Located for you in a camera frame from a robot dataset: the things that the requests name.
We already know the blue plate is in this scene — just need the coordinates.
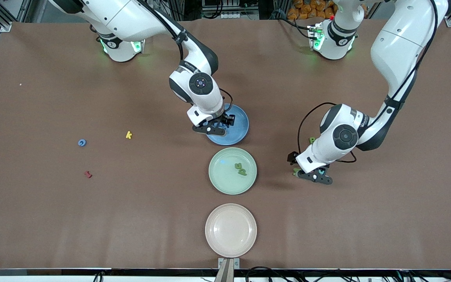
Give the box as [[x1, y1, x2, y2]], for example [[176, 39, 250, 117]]
[[206, 103, 249, 146]]

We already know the green plate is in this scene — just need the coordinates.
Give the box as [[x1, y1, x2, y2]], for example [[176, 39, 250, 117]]
[[208, 147, 258, 195]]

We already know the beige plate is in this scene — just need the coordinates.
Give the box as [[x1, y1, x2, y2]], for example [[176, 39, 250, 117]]
[[205, 203, 257, 258]]

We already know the pile of orange objects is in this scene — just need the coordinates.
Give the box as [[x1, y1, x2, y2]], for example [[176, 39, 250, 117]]
[[287, 0, 337, 20]]

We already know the metal bracket with post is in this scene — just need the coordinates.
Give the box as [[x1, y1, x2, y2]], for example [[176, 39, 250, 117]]
[[215, 257, 240, 282]]

